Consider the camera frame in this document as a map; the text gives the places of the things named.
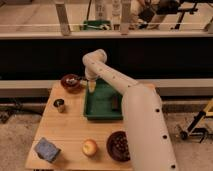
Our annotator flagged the black dish brush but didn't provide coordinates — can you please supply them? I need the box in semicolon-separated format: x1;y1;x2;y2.
66;77;86;85

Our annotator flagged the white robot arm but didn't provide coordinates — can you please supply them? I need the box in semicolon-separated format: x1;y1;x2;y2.
82;49;179;171

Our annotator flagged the red-brown bowl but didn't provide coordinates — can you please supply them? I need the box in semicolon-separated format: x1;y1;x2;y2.
60;74;81;93

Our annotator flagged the green plastic tray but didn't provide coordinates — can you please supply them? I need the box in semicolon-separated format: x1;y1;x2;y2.
83;79;123;120

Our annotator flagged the dark block in tray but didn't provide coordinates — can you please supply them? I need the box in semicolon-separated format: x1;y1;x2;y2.
111;95;120;111

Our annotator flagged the small metal can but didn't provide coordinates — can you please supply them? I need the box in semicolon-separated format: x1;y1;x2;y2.
53;99;65;113

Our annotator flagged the green box in background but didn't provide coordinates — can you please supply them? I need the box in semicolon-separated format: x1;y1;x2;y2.
83;20;111;30

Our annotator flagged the red yellow apple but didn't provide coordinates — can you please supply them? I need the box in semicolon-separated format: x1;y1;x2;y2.
82;139;98;157

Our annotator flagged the dark brown bowl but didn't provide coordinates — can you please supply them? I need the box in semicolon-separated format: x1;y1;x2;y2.
106;131;130;162

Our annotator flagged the blue sponge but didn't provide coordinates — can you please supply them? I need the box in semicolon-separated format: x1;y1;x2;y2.
34;137;61;163

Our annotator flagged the black wheeled stand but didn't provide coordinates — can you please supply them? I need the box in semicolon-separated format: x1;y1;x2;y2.
179;98;213;144

